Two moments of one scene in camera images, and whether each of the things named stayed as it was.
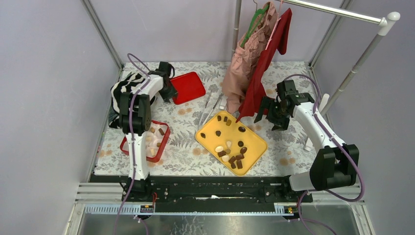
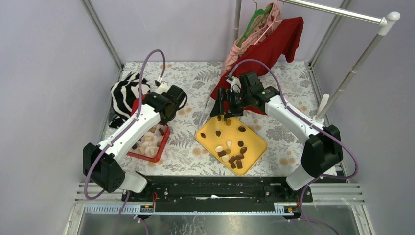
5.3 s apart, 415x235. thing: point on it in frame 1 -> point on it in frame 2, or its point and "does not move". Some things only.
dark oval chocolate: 242,129 does not move
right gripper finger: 265,104 -> 218,108
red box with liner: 156,138 does not move
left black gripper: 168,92 -> 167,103
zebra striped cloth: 126,84 does not move
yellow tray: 236,145 does not move
